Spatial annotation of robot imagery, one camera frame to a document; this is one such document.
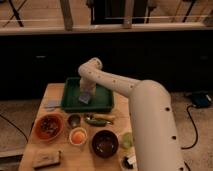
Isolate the green cup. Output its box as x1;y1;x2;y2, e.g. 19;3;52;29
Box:
120;132;133;149

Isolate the blue sponge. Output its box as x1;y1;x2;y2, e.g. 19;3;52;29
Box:
79;93;92;104

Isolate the black cable at left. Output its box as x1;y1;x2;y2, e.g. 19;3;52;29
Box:
0;114;30;143

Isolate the wooden handled tool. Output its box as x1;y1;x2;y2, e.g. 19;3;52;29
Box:
85;114;116;122

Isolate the black floor cable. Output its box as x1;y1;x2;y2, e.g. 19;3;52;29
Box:
180;104;200;151

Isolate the blue black floor device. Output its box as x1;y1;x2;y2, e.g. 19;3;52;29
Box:
191;93;212;108

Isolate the grey blue cloth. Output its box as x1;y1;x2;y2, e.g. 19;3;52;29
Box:
44;100;60;109

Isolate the dark brown bowl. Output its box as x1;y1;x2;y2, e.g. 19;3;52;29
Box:
92;130;119;158

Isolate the black and white object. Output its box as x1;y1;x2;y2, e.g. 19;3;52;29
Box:
122;156;136;170

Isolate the green plastic tray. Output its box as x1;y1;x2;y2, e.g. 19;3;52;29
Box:
61;77;114;113

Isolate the small bowl with orange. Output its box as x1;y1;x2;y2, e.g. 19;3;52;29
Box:
69;127;87;146

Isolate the brown block sponge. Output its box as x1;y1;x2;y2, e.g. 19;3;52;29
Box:
32;151;61;169

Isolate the green pepper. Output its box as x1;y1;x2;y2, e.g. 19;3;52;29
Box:
84;119;107;127

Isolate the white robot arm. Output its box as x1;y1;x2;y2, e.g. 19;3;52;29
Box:
78;58;186;171

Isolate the orange bowl with food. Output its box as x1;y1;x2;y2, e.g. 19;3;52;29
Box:
34;114;63;141

